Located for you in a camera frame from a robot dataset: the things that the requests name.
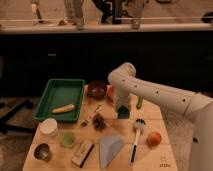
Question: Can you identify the green sponge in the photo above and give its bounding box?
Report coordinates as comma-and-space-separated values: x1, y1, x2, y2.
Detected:
117, 106, 130, 119

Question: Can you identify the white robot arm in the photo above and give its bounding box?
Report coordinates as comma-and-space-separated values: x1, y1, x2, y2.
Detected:
108, 62, 213, 171

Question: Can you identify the green plastic cup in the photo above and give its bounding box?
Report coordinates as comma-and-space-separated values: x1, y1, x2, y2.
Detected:
60, 132, 75, 148

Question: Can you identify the white paper cup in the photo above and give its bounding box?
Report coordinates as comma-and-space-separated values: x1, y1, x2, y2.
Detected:
40, 118, 58, 137

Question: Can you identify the metal cup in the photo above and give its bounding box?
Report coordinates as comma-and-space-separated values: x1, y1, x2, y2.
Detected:
34, 143, 52, 162

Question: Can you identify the orange bowl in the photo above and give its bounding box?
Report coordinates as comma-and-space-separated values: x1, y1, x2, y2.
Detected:
107, 85, 114, 102

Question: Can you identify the dark maroon bowl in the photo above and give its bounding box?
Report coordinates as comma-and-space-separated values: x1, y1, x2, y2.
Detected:
87, 80, 107, 100

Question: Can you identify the white dish brush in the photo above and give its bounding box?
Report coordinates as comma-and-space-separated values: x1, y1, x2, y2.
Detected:
130, 119, 145, 165

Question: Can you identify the brown pine cone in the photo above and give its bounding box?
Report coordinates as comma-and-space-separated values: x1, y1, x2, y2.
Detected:
93, 114, 106, 131

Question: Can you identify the small paint brush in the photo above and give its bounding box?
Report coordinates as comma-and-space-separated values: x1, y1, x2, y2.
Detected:
81, 105, 102, 127

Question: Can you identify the blue folded cloth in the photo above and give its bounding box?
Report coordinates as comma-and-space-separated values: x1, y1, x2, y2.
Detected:
99, 135, 124, 168

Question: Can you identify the orange peach fruit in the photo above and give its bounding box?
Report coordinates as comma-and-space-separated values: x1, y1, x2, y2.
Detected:
146, 132, 161, 147

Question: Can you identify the yellow banana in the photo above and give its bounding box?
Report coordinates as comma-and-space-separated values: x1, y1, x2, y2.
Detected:
52, 104, 75, 114

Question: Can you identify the green plastic tray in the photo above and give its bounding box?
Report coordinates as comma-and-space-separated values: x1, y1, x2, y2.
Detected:
34, 79, 85, 123

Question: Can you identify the black office chair base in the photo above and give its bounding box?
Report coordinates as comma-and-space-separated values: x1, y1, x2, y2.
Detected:
0, 100, 34, 134

